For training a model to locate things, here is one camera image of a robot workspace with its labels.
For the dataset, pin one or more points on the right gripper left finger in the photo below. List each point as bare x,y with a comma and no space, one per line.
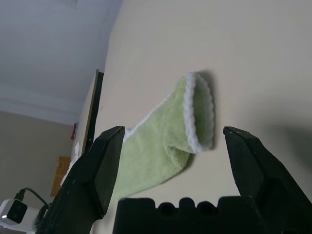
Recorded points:
83,185

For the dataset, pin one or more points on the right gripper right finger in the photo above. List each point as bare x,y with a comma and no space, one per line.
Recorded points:
263,175

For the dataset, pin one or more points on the green towel white trim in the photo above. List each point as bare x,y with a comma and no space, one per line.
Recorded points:
158,146

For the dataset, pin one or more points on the white crumpled item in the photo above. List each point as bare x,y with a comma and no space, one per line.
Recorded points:
70,168

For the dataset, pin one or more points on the brown cardboard panel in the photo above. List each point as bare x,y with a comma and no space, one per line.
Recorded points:
59,175

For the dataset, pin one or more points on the small red object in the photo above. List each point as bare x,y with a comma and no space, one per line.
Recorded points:
74,131

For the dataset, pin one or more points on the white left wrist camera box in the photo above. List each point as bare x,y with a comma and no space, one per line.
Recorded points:
15,212

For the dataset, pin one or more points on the beige side table black frame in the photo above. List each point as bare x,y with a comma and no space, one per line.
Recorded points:
93,109

